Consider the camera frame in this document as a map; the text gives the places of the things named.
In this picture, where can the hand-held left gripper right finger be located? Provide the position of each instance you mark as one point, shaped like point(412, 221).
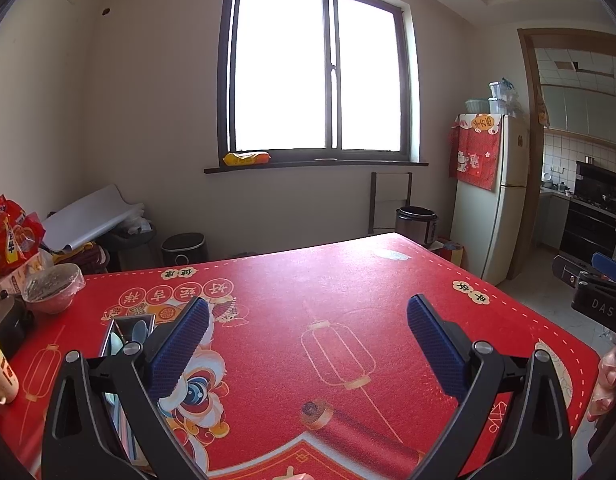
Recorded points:
point(438, 345)

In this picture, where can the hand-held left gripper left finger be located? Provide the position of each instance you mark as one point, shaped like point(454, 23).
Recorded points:
point(183, 345)

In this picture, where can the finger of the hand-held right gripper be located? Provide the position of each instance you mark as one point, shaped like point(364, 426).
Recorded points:
point(568, 270)
point(610, 266)

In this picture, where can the blue spoon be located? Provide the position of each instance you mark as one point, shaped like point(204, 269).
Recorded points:
point(139, 332)

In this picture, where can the green rice paddle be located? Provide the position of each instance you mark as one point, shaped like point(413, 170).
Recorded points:
point(115, 345)

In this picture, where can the metal utensil tray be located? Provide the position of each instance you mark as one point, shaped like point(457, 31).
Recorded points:
point(123, 430)

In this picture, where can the person's right hand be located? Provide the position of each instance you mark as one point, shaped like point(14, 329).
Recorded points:
point(605, 385)

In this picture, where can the black oven cabinet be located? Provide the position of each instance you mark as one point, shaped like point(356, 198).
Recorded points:
point(588, 230)

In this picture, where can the black range hood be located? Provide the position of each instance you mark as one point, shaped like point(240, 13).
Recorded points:
point(600, 185)

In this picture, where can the cream refrigerator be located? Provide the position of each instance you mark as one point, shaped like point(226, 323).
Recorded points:
point(508, 210)

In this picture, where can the red cardboard box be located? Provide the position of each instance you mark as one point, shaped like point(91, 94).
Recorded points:
point(450, 252)

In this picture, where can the dark bin with bags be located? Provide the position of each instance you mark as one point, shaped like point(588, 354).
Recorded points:
point(133, 245)

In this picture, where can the silver rice cooker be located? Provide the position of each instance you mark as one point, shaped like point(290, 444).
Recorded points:
point(415, 225)

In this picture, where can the dark red yellow cloth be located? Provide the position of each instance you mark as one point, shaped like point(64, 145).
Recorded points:
point(83, 260)

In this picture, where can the pink bowl with plastic wrap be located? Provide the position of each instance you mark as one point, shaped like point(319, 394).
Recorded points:
point(53, 300)

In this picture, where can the black folding chair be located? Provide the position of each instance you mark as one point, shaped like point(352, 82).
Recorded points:
point(373, 200)

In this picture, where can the grey rolled sheet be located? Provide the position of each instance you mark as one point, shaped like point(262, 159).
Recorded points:
point(88, 215)

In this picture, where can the black electric cooking pot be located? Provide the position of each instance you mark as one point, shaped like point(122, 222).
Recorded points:
point(8, 320)

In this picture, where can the white cardboard box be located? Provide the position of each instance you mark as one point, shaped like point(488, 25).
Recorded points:
point(18, 277)

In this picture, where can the clear plastic bag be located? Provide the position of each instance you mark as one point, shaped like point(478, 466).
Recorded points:
point(513, 97)

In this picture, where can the cream mug with yellow rim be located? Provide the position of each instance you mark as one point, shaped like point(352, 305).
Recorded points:
point(3, 375)

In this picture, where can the clear plastic storage box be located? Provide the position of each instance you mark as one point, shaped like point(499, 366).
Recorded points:
point(498, 97)

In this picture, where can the pale green basket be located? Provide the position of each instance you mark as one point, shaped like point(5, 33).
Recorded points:
point(477, 106)

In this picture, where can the yellow packet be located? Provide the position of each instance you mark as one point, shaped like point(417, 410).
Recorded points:
point(245, 158)

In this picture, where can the red snack multipack bag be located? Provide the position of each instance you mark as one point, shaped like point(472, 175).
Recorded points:
point(8, 240)

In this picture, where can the dark window sill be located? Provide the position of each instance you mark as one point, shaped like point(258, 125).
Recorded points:
point(313, 166)

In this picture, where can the dark framed window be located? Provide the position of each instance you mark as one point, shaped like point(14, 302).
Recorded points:
point(328, 35)

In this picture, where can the pale kitchen wall cabinets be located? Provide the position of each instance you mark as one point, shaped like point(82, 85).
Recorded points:
point(578, 110)

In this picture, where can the wooden door frame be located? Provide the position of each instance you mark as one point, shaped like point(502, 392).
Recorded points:
point(525, 110)

